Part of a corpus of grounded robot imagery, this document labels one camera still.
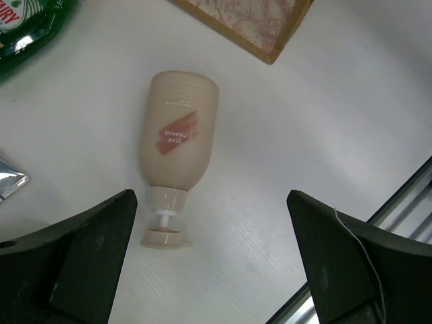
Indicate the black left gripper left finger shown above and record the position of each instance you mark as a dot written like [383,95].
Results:
[68,272]

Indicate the beige pump lotion bottle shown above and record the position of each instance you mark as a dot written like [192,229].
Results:
[175,147]

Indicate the brown canvas bag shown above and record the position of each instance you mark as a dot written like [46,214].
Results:
[261,27]

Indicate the silver toothpaste tube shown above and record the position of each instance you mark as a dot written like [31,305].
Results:
[13,175]

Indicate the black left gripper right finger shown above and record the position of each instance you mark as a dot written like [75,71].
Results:
[356,272]

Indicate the aluminium front rail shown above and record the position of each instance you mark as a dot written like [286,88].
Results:
[407,213]

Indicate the green dish soap bottle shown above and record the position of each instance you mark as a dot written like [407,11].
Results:
[27,27]

